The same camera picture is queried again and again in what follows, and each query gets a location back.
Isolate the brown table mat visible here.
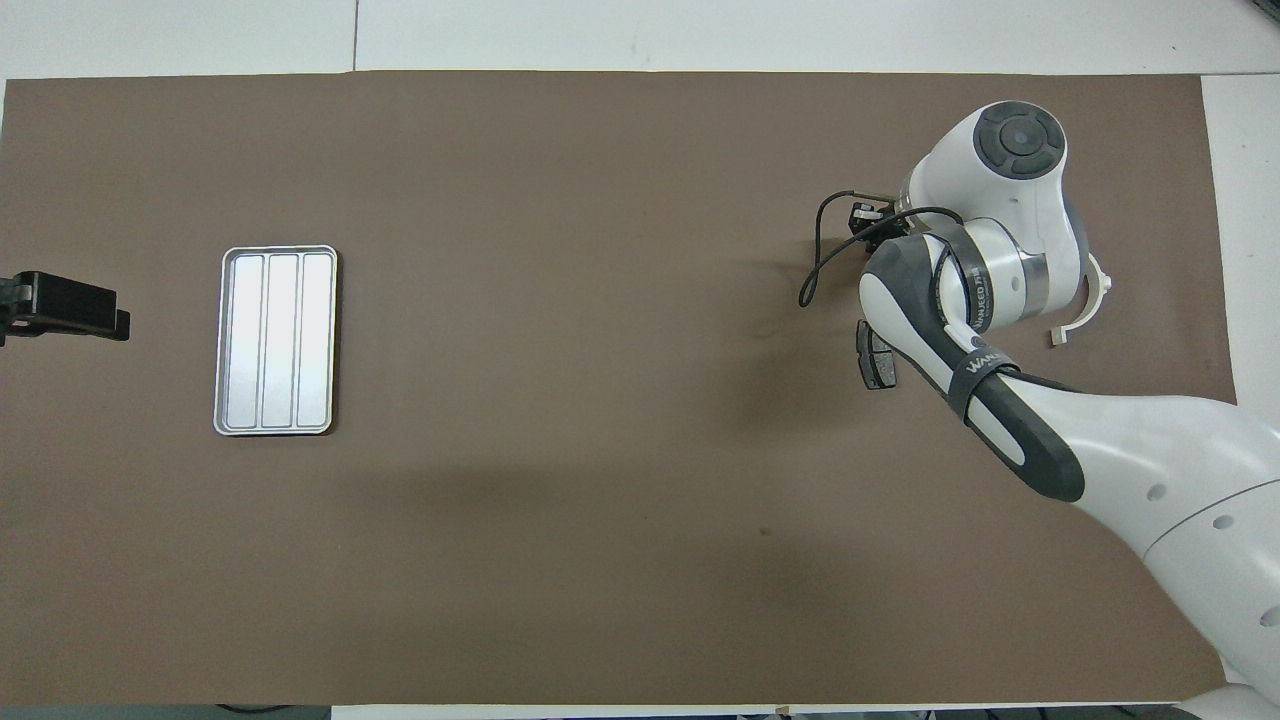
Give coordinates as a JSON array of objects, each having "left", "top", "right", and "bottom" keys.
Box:
[{"left": 0, "top": 72, "right": 1241, "bottom": 706}]

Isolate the short dark grey brake pad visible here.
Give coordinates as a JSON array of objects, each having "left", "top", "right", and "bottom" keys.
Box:
[{"left": 856, "top": 320, "right": 898, "bottom": 393}]

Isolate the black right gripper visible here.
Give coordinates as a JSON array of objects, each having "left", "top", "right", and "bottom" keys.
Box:
[{"left": 848, "top": 196, "right": 913, "bottom": 242}]

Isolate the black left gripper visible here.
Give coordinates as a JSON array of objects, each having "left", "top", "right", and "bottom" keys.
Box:
[{"left": 0, "top": 270, "right": 131, "bottom": 347}]

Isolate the silver metal tray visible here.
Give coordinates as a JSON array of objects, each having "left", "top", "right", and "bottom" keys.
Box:
[{"left": 213, "top": 245, "right": 339, "bottom": 437}]

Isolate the white semicircular plastic bracket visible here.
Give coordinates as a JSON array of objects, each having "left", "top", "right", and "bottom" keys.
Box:
[{"left": 1047, "top": 253, "right": 1114, "bottom": 348}]

